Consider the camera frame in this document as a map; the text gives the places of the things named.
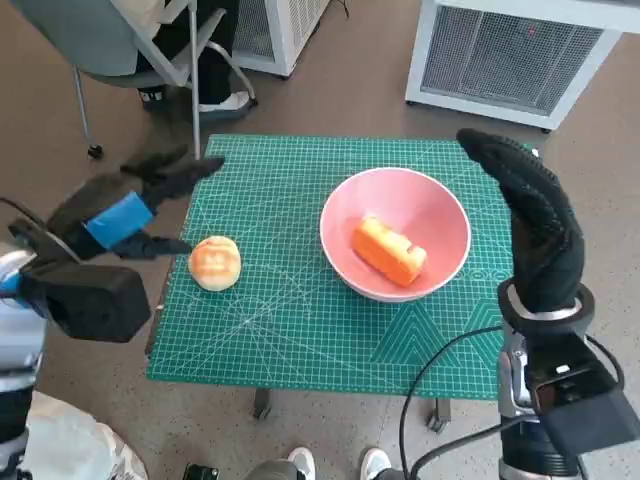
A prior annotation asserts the white cloth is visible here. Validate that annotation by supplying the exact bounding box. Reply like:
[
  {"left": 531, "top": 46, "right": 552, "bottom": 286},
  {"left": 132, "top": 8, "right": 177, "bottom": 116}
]
[{"left": 22, "top": 392, "right": 149, "bottom": 480}]

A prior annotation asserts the round toy bread bun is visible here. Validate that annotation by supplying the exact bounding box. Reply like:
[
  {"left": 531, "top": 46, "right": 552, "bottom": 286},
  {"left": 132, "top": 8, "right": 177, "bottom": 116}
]
[{"left": 187, "top": 235, "right": 243, "bottom": 291}]

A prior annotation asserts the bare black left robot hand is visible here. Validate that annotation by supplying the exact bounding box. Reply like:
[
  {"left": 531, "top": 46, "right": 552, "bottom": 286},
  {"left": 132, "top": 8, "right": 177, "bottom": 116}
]
[{"left": 47, "top": 144, "right": 226, "bottom": 262}]

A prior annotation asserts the large white mesh cabinet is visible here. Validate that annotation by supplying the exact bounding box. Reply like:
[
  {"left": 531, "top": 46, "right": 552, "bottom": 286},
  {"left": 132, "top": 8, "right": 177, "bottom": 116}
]
[{"left": 404, "top": 0, "right": 624, "bottom": 134}]

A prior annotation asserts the small black device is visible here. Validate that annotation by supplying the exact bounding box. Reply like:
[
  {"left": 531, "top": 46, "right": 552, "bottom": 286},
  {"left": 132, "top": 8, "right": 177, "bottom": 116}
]
[{"left": 183, "top": 462, "right": 221, "bottom": 480}]

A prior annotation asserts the small white mesh cabinet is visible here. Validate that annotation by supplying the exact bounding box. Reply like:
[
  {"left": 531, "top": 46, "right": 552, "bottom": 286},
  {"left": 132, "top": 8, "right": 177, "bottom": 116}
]
[{"left": 232, "top": 0, "right": 331, "bottom": 79}]

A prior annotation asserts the pink bowl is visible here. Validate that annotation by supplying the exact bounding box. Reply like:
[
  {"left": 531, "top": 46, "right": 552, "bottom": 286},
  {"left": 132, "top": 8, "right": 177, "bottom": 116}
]
[{"left": 319, "top": 167, "right": 472, "bottom": 304}]

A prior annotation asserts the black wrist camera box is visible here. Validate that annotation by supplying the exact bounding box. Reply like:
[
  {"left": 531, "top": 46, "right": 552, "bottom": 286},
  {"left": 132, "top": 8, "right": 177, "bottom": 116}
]
[
  {"left": 7, "top": 217, "right": 152, "bottom": 344},
  {"left": 524, "top": 332, "right": 640, "bottom": 456}
]

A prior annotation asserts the metal table leg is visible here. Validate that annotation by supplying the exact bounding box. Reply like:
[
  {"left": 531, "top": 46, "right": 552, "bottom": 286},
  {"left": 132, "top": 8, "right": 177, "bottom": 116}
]
[
  {"left": 253, "top": 388, "right": 274, "bottom": 420},
  {"left": 427, "top": 397, "right": 451, "bottom": 432}
]

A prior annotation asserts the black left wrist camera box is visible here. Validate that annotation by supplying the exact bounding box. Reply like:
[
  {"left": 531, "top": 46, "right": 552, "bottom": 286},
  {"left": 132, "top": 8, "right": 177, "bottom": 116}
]
[{"left": 7, "top": 217, "right": 152, "bottom": 344}]

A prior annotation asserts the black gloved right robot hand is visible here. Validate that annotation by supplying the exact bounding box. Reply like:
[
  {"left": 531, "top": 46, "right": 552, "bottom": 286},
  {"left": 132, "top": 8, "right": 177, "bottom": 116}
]
[{"left": 455, "top": 128, "right": 586, "bottom": 317}]

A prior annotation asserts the green cutting mat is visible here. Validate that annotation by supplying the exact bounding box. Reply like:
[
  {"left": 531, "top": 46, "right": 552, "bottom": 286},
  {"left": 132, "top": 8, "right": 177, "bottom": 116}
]
[{"left": 144, "top": 133, "right": 539, "bottom": 399}]

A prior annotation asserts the person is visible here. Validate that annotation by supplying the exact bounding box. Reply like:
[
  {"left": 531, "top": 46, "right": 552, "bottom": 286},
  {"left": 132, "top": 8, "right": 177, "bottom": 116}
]
[{"left": 134, "top": 0, "right": 259, "bottom": 121}]

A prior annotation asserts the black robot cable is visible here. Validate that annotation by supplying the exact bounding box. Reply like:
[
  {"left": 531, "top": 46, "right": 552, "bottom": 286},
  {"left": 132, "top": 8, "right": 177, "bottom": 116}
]
[
  {"left": 0, "top": 197, "right": 81, "bottom": 261},
  {"left": 409, "top": 417, "right": 536, "bottom": 480},
  {"left": 399, "top": 325, "right": 504, "bottom": 480}
]

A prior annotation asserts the grey chair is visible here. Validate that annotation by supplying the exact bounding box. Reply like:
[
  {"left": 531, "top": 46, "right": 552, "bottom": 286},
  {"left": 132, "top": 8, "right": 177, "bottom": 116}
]
[{"left": 9, "top": 0, "right": 259, "bottom": 161}]

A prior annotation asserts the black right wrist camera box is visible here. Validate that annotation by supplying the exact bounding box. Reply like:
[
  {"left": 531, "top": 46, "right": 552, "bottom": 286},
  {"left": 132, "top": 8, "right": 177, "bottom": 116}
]
[{"left": 524, "top": 332, "right": 640, "bottom": 456}]

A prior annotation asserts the white shoe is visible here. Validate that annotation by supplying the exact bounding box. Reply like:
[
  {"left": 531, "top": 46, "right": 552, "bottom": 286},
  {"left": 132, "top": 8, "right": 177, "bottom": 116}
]
[
  {"left": 287, "top": 446, "right": 317, "bottom": 480},
  {"left": 360, "top": 447, "right": 394, "bottom": 480}
]

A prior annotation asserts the orange rectangular toy bread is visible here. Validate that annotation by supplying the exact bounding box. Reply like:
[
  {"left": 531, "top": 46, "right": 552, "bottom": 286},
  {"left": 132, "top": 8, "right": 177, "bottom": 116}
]
[{"left": 351, "top": 214, "right": 429, "bottom": 289}]

